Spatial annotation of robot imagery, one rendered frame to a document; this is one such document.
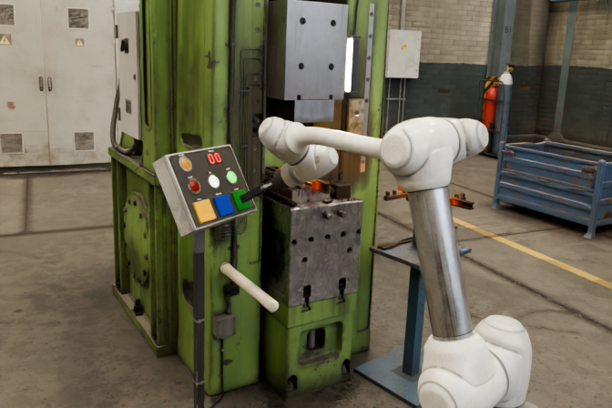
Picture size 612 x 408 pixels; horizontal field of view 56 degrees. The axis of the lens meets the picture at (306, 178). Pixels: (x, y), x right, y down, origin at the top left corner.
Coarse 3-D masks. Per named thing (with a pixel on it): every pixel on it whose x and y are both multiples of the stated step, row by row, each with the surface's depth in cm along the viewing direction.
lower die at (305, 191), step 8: (272, 168) 282; (264, 176) 274; (272, 176) 272; (304, 184) 256; (280, 192) 257; (288, 192) 252; (296, 192) 250; (304, 192) 252; (312, 192) 255; (320, 192) 257; (296, 200) 251; (304, 200) 253; (312, 200) 256; (320, 200) 258
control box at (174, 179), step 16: (160, 160) 200; (176, 160) 201; (192, 160) 207; (208, 160) 213; (224, 160) 220; (160, 176) 201; (176, 176) 198; (192, 176) 204; (208, 176) 210; (224, 176) 217; (240, 176) 224; (176, 192) 198; (192, 192) 201; (208, 192) 207; (224, 192) 214; (176, 208) 200; (192, 208) 199; (256, 208) 224; (192, 224) 197; (208, 224) 201
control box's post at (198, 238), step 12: (192, 240) 222; (204, 240) 221; (204, 264) 223; (204, 276) 224; (204, 288) 225; (204, 300) 226; (204, 312) 227; (204, 324) 228; (204, 348) 231; (204, 360) 232; (204, 372) 233; (204, 384) 234; (204, 396) 235
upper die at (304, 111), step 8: (272, 104) 257; (280, 104) 251; (288, 104) 245; (296, 104) 241; (304, 104) 243; (312, 104) 245; (320, 104) 247; (328, 104) 250; (272, 112) 258; (280, 112) 251; (288, 112) 246; (296, 112) 242; (304, 112) 244; (312, 112) 246; (320, 112) 248; (328, 112) 250; (288, 120) 246; (296, 120) 243; (304, 120) 245; (312, 120) 247; (320, 120) 249; (328, 120) 251
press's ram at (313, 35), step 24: (288, 0) 230; (288, 24) 232; (312, 24) 238; (336, 24) 244; (288, 48) 234; (312, 48) 240; (336, 48) 246; (288, 72) 236; (312, 72) 242; (336, 72) 248; (288, 96) 238; (312, 96) 245; (336, 96) 251
